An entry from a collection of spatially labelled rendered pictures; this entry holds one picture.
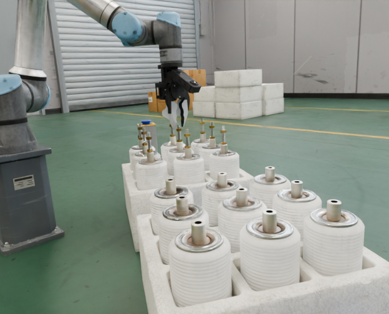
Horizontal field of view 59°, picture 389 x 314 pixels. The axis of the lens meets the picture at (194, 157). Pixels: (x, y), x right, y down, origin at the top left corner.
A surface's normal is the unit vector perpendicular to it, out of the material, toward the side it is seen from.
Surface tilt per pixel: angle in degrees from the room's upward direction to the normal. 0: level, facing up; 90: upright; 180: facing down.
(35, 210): 90
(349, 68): 90
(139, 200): 90
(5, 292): 0
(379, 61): 90
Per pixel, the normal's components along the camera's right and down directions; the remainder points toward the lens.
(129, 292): -0.05, -0.97
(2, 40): 0.65, 0.15
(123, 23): -0.06, 0.23
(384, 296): 0.25, 0.21
